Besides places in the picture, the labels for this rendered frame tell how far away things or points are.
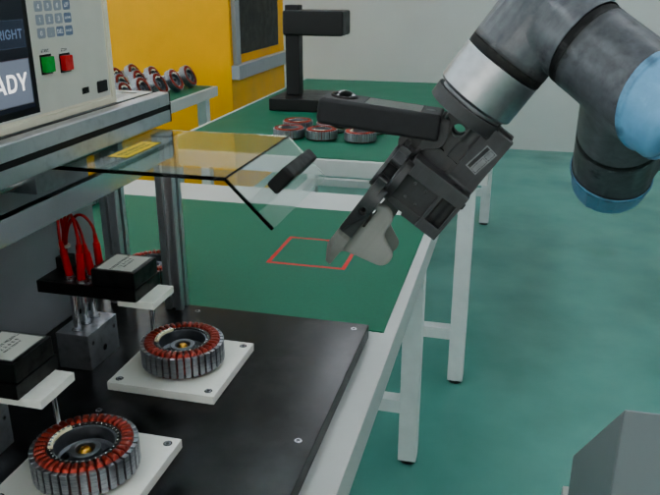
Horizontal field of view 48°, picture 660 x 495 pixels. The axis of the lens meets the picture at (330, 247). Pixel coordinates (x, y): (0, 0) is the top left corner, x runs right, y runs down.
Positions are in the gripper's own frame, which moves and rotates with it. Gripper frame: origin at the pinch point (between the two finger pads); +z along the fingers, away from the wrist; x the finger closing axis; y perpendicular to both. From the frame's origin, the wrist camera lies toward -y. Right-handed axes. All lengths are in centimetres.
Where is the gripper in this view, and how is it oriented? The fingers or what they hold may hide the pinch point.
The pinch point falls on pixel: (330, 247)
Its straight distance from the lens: 74.6
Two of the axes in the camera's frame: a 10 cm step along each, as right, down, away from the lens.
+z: -5.6, 7.2, 4.2
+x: 2.5, -3.4, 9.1
